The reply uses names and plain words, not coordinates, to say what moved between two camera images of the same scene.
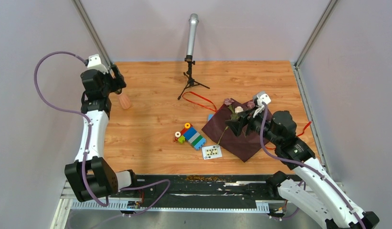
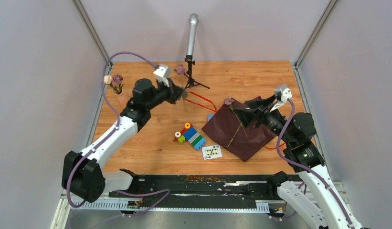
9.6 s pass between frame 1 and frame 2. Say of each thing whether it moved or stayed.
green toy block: stayed
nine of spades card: stayed
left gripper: moved
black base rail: stayed
